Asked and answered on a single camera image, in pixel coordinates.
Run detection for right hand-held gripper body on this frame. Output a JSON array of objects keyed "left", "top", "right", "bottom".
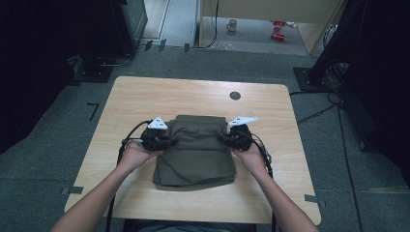
[{"left": 227, "top": 116, "right": 259, "bottom": 153}]

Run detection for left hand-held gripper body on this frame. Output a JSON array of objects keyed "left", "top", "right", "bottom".
[{"left": 139, "top": 116, "right": 170, "bottom": 152}]

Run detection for olive green shorts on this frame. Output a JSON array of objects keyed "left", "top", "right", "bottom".
[{"left": 152, "top": 114, "right": 238, "bottom": 190}]

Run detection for person's left hand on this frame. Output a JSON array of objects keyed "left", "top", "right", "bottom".
[{"left": 118, "top": 140, "right": 164, "bottom": 174}]

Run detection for person's right hand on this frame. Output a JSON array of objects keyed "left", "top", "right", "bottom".
[{"left": 231, "top": 142, "right": 269, "bottom": 178}]

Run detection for angled black floor tape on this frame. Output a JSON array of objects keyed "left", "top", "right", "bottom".
[{"left": 86, "top": 101, "right": 101, "bottom": 122}]

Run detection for person's lap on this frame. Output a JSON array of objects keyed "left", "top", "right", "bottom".
[{"left": 124, "top": 218, "right": 259, "bottom": 232}]

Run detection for black stand base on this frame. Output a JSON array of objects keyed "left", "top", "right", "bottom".
[{"left": 71, "top": 52, "right": 135, "bottom": 84}]

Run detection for grey floor tape strip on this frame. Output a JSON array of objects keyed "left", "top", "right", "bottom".
[
  {"left": 60, "top": 186, "right": 85, "bottom": 195},
  {"left": 304, "top": 193, "right": 327, "bottom": 208}
]

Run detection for beige mug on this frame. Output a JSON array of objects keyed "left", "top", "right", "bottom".
[{"left": 225, "top": 18, "right": 239, "bottom": 33}]

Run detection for black cabinet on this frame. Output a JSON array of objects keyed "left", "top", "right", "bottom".
[{"left": 107, "top": 0, "right": 149, "bottom": 56}]

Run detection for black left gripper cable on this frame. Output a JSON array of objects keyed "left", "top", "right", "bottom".
[{"left": 104, "top": 119, "right": 153, "bottom": 232}]

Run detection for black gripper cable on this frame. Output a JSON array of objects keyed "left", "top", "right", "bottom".
[
  {"left": 247, "top": 130, "right": 278, "bottom": 232},
  {"left": 104, "top": 119, "right": 153, "bottom": 232}
]

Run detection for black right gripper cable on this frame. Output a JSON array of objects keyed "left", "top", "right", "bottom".
[{"left": 247, "top": 130, "right": 278, "bottom": 232}]

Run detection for black square base plate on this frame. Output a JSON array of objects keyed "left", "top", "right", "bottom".
[{"left": 292, "top": 66, "right": 327, "bottom": 93}]

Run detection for long black floor cable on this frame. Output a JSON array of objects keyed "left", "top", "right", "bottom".
[{"left": 336, "top": 103, "right": 365, "bottom": 232}]

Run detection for black hanging cable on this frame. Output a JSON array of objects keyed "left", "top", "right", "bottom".
[{"left": 194, "top": 0, "right": 220, "bottom": 50}]

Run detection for white cable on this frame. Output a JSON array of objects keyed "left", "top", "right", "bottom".
[{"left": 322, "top": 23, "right": 338, "bottom": 49}]

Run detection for black slanted stand post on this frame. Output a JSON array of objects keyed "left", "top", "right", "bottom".
[{"left": 308, "top": 0, "right": 368, "bottom": 85}]

